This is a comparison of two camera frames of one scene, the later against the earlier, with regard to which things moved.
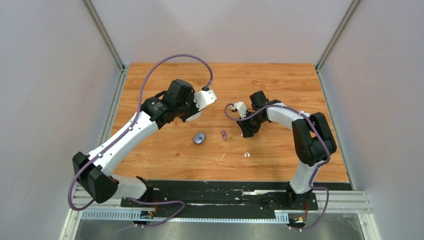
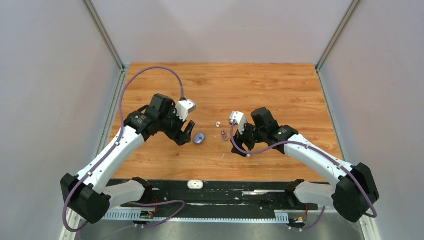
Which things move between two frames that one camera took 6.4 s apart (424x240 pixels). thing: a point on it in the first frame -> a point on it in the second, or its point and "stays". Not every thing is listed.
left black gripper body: [185, 109] -> [171, 125]
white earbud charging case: [194, 117] -> [195, 184]
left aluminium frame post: [115, 99] stays
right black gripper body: [251, 125] -> [251, 136]
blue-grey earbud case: [199, 138] stays
